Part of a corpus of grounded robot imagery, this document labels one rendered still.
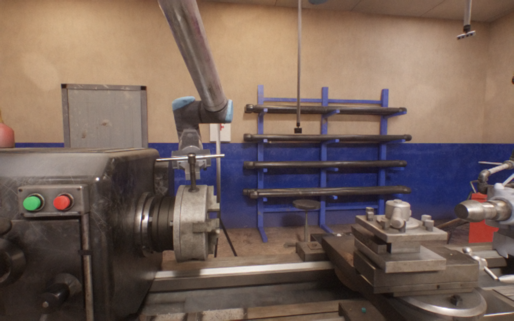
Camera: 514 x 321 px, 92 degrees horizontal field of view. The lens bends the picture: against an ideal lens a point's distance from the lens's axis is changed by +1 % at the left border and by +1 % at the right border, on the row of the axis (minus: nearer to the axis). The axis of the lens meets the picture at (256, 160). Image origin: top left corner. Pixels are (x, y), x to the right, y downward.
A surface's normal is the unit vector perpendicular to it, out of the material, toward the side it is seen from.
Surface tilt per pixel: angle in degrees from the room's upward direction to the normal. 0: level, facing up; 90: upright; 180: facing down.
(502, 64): 90
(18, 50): 90
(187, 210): 57
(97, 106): 90
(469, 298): 0
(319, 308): 0
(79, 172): 45
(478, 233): 90
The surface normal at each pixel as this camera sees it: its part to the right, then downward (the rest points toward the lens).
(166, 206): 0.08, -0.75
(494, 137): -0.99, 0.00
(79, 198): 0.13, 0.07
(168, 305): 0.00, -1.00
